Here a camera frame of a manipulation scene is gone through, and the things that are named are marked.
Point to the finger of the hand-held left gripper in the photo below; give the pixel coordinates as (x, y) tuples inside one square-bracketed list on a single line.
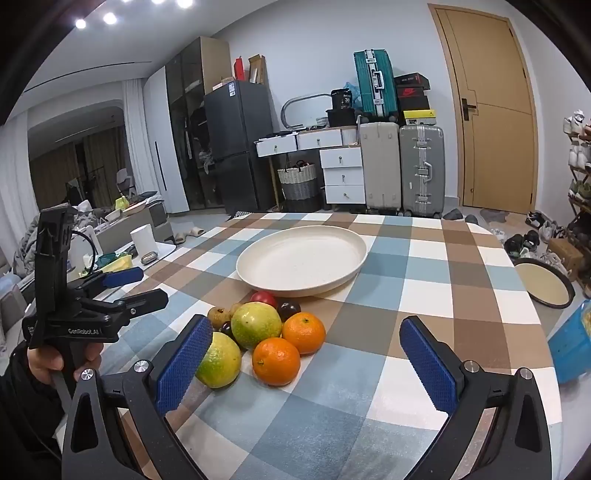
[(122, 277), (143, 302)]

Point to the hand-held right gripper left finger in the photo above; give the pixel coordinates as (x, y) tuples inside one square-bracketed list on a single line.
[(184, 364)]

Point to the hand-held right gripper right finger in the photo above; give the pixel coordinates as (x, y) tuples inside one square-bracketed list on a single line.
[(429, 369)]

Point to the yellow-green guava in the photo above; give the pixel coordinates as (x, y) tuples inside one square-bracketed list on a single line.
[(221, 362), (256, 325)]

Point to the dark purple plum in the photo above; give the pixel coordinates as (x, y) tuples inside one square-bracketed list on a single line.
[(226, 328), (289, 310)]

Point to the brown round fruit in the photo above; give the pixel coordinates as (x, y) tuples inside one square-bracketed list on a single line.
[(236, 308), (219, 315)]

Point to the orange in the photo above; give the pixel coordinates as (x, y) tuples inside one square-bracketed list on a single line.
[(276, 361), (304, 332)]

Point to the red tomato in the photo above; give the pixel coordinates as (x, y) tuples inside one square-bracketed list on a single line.
[(264, 299)]

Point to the cream round plate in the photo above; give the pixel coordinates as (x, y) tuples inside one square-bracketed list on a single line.
[(300, 258)]

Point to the person's left forearm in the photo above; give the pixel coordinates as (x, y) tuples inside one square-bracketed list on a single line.
[(23, 415)]

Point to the person's left hand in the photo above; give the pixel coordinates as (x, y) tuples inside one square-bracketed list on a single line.
[(41, 362)]

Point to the grey cloth heap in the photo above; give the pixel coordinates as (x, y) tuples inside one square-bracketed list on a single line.
[(27, 249)]

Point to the white paper roll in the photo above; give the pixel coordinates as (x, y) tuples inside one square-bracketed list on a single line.
[(144, 242)]

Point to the beige slippers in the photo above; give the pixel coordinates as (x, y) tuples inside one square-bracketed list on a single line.
[(187, 234)]

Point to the checked tablecloth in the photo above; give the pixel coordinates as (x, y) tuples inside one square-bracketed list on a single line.
[(415, 277)]

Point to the white curtain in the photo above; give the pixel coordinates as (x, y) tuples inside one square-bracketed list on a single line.
[(136, 138)]

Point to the white tall cabinet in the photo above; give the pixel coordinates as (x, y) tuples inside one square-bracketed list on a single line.
[(159, 138)]

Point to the blue plastic basket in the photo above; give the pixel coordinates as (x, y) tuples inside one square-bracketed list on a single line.
[(570, 341)]

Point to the round dark-rimmed tray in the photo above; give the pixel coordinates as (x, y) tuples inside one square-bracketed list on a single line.
[(545, 284)]

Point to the grey slippers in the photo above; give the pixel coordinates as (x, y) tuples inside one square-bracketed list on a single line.
[(455, 214)]

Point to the dark glass wardrobe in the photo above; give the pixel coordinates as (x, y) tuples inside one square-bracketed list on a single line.
[(184, 115)]

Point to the brown cardboard box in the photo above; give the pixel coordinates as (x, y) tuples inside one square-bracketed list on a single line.
[(565, 254)]

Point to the black fridge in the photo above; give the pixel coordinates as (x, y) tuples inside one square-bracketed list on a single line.
[(240, 138)]

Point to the black white sneakers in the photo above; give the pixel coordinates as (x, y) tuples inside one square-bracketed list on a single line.
[(545, 226)]

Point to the wicker basket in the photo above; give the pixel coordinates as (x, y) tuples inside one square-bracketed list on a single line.
[(298, 184)]

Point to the silver suitcase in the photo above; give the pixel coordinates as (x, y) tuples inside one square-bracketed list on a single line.
[(422, 170)]

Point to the beige suitcase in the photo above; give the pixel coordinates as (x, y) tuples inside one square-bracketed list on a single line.
[(381, 166)]

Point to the white drawer desk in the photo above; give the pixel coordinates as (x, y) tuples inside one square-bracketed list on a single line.
[(341, 175)]

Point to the flat cardboard box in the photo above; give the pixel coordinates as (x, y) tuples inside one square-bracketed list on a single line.
[(225, 84)]

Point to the ceiling spotlight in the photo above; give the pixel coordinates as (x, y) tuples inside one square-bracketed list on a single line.
[(109, 18), (81, 23)]

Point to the wooden door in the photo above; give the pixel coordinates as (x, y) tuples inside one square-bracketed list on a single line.
[(489, 138)]

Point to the upright cardboard box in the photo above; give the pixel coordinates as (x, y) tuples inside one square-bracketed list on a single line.
[(257, 69)]

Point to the yellow black shoe box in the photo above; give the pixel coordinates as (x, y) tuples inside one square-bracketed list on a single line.
[(419, 117)]

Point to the group of assorted shoes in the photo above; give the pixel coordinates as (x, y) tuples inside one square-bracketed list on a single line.
[(579, 152)]

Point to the black storage box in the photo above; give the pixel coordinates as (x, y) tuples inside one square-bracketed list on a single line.
[(341, 117)]

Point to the red black shoe box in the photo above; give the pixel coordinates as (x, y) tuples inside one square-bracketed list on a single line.
[(413, 92)]

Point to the black bag with label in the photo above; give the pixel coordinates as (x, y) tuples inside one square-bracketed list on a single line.
[(341, 99)]

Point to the blue plastic bag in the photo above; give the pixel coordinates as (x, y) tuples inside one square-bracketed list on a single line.
[(354, 90)]

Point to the teal suitcase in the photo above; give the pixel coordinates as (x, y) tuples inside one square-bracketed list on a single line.
[(374, 83)]

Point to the oval metal frame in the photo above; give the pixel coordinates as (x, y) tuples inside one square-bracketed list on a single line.
[(288, 108)]

